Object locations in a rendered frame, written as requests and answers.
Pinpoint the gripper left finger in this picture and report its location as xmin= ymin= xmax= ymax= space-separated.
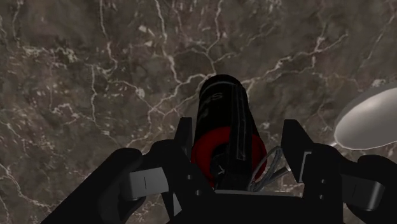
xmin=40 ymin=116 xmax=215 ymax=224

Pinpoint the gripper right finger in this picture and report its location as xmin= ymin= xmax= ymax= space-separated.
xmin=281 ymin=118 xmax=397 ymax=224

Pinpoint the black and red cylindrical tool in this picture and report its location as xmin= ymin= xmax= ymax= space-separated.
xmin=190 ymin=73 xmax=291 ymax=192

